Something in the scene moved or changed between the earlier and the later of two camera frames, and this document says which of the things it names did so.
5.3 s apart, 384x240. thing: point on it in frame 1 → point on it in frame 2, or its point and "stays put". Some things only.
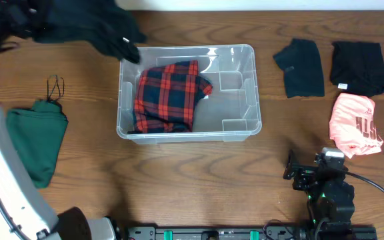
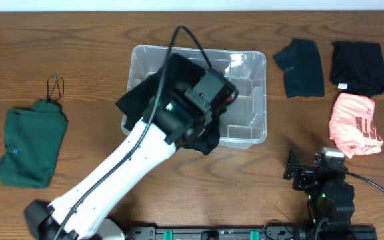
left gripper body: [125, 49] → [229, 92]
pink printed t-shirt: [352, 127] stays put
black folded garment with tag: [359, 68] stays put
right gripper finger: [288, 173] stays put
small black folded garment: [301, 63] stays put
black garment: [105, 25] → [179, 74]
